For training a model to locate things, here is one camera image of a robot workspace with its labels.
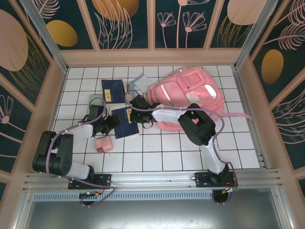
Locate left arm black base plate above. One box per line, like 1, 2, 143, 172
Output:
68, 173, 112, 190

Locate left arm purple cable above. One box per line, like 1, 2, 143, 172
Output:
47, 97, 116, 208

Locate aluminium corner post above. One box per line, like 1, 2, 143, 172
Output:
234, 0, 279, 70
19, 0, 70, 72

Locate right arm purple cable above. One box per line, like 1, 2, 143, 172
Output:
125, 89, 237, 206

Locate mint green case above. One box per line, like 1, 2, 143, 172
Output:
89, 94, 105, 108

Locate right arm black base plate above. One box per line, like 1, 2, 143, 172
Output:
194, 171, 239, 189

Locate slotted grey cable tray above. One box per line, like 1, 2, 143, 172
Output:
31, 192, 279, 202

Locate grid paper notepad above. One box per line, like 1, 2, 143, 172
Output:
132, 73, 154, 95

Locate small pink box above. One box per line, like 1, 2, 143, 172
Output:
94, 136, 113, 155

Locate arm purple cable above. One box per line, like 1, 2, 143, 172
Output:
125, 89, 237, 206
47, 97, 116, 208

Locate navy book with yellow label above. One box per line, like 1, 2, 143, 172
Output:
101, 79, 127, 105

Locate aluminium mounting rail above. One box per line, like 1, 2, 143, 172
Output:
22, 172, 284, 194

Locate pink backpack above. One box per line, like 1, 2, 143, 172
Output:
146, 66, 253, 132

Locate plain navy book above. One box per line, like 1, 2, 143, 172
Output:
111, 106, 141, 140

